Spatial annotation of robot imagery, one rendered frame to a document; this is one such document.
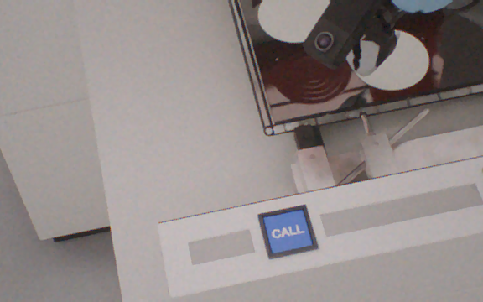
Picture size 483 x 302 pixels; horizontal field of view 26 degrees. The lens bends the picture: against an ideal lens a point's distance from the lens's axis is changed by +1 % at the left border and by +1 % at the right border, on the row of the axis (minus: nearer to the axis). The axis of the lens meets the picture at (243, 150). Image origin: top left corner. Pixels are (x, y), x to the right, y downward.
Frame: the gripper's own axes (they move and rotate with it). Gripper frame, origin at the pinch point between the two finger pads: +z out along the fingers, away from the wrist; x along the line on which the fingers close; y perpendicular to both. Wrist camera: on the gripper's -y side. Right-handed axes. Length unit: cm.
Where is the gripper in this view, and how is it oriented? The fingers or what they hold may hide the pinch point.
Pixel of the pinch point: (357, 70)
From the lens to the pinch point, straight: 129.8
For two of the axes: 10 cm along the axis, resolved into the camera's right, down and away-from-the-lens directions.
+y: 6.8, -6.2, 3.8
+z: 0.4, 5.5, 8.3
